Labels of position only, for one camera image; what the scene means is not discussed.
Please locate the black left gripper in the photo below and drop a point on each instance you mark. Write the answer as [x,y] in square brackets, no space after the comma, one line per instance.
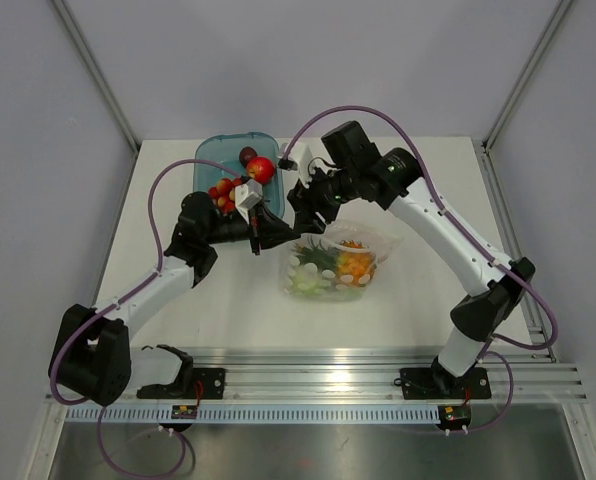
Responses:
[271,231]

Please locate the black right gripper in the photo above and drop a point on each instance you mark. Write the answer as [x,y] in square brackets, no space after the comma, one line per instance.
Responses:
[303,203]

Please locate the clear zip top bag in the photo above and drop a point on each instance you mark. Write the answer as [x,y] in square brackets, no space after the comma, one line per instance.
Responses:
[380,243]

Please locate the toy cabbage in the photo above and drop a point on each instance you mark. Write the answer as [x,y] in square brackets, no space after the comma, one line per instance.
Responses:
[309,281]

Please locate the orange spiky toy fruit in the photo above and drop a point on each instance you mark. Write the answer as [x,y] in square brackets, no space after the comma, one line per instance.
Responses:
[354,264]

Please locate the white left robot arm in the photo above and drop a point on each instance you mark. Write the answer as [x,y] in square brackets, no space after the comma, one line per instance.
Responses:
[92,355]

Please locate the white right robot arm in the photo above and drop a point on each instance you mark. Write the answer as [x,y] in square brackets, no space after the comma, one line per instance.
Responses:
[493,282]

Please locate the red toy cherry bunch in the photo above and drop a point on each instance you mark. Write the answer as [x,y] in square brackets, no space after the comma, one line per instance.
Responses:
[223,193]

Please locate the red toy apple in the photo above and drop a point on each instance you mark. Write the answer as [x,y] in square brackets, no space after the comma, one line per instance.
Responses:
[261,169]

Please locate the dark purple toy plum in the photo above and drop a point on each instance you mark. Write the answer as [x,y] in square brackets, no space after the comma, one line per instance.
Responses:
[246,155]

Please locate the blue plastic tray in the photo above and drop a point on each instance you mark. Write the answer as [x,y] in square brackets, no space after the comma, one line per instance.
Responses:
[225,150]

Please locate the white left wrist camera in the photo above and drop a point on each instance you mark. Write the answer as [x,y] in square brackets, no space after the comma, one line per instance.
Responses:
[247,195]

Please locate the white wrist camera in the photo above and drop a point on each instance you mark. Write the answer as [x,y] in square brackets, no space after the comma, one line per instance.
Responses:
[247,195]
[297,159]

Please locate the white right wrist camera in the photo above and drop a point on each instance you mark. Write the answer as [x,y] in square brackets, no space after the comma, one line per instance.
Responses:
[297,159]

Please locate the aluminium mounting rail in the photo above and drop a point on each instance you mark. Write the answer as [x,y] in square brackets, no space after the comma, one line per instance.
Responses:
[366,375]

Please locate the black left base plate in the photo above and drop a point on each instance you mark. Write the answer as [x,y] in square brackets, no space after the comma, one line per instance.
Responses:
[190,384]

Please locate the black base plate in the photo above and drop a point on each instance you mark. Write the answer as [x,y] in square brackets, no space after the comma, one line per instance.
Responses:
[427,383]
[190,384]

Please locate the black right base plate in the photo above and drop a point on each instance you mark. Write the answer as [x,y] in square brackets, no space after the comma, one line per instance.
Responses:
[427,383]

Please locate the left aluminium frame post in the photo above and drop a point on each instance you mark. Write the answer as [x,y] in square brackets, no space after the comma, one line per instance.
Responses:
[86,55]

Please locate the aluminium frame post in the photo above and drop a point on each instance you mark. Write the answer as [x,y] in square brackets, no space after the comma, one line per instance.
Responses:
[86,55]
[529,70]

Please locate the white slotted cable duct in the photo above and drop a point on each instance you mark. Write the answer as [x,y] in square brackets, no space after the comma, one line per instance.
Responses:
[258,414]

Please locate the right aluminium frame post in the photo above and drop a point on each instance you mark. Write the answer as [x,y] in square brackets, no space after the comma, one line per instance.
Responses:
[529,70]

